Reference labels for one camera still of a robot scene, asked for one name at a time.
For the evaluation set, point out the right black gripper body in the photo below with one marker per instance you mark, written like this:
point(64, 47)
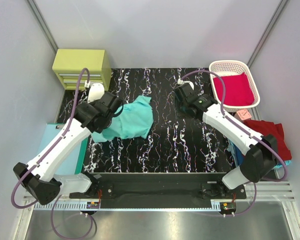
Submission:
point(181, 106)

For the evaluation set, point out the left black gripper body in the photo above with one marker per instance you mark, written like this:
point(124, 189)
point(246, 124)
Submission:
point(114, 103)

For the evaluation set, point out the teal t shirt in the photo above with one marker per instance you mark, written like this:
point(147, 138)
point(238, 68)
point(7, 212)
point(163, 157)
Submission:
point(135, 121)

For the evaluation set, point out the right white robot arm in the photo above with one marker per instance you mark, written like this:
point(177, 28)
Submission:
point(258, 150)

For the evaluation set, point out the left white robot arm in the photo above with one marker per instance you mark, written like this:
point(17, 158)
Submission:
point(39, 177)

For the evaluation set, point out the magenta shirt in basket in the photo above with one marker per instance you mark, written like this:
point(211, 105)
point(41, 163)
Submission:
point(238, 91)

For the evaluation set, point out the white plastic laundry basket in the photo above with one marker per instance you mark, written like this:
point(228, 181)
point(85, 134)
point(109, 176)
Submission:
point(235, 67)

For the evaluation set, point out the pink paper card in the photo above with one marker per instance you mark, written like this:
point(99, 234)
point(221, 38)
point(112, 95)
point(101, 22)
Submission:
point(243, 115)

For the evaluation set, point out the yellow drawer cabinet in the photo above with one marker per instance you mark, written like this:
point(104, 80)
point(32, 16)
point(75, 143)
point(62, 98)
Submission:
point(69, 63)

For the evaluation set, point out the dark red folded shirt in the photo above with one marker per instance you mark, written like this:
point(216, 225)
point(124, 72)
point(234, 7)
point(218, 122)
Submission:
point(274, 129)

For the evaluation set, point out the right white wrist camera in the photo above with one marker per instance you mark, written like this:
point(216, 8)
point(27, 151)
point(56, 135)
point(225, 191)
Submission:
point(181, 82)

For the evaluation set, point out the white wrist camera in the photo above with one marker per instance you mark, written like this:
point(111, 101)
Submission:
point(181, 82)
point(95, 90)

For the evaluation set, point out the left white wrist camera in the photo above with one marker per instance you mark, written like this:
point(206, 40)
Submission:
point(95, 90)

